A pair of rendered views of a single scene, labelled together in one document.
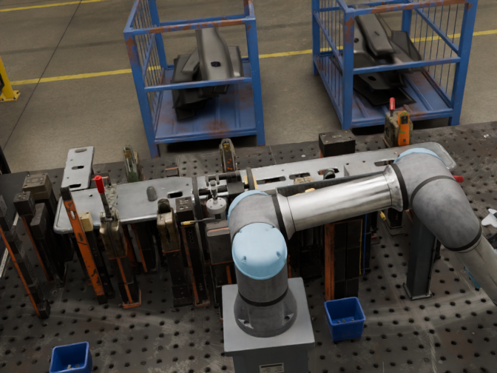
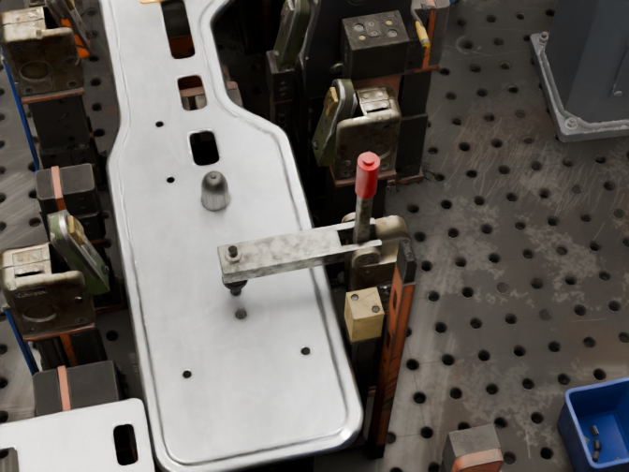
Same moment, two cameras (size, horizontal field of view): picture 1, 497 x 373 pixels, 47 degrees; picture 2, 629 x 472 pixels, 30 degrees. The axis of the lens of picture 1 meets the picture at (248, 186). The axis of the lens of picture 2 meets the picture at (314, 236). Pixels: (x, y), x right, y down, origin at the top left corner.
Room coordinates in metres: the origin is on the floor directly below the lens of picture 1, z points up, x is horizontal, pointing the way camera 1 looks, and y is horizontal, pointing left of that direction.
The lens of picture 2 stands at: (1.58, 1.10, 2.14)
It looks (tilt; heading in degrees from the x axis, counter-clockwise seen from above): 58 degrees down; 260
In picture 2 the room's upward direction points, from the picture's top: 2 degrees clockwise
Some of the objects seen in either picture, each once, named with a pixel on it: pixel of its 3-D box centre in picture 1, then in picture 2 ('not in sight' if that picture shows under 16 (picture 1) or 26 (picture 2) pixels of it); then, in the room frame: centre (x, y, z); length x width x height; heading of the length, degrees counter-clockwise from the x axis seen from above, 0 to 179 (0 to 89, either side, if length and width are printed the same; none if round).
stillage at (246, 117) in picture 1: (201, 58); not in sight; (3.92, 0.24, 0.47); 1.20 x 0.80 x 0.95; 179
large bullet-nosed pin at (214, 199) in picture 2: (151, 194); (214, 190); (1.56, 0.33, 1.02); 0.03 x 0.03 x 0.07
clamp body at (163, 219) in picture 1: (174, 259); (359, 192); (1.38, 0.27, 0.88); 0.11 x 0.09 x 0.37; 5
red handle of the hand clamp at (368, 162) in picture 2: (103, 197); (364, 202); (1.41, 0.44, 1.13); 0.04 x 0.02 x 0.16; 95
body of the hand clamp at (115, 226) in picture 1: (121, 263); (372, 316); (1.39, 0.44, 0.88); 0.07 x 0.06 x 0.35; 5
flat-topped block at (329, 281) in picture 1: (342, 254); not in sight; (1.27, -0.26, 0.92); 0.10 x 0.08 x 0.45; 95
